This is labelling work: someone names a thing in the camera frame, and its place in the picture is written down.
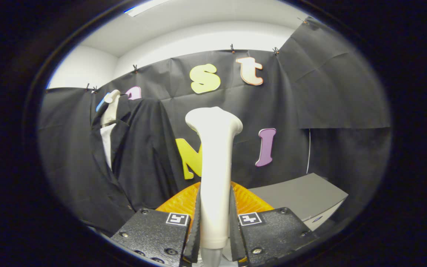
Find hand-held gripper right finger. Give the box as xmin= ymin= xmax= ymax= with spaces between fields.
xmin=230 ymin=181 xmax=318 ymax=267

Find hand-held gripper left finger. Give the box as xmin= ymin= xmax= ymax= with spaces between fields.
xmin=110 ymin=181 xmax=202 ymax=267

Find white garment steamer head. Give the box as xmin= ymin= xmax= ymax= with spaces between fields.
xmin=185 ymin=106 xmax=244 ymax=267

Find black suit jacket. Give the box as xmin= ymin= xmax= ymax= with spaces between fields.
xmin=82 ymin=96 xmax=190 ymax=237

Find white shirt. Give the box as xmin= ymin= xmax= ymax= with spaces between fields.
xmin=100 ymin=123 xmax=117 ymax=171

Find grey cabinet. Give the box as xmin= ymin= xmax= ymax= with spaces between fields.
xmin=249 ymin=172 xmax=348 ymax=231

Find black backdrop cloth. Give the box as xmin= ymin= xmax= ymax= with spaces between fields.
xmin=37 ymin=17 xmax=392 ymax=238

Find thin white wall cable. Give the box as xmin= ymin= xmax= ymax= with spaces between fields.
xmin=306 ymin=129 xmax=311 ymax=175

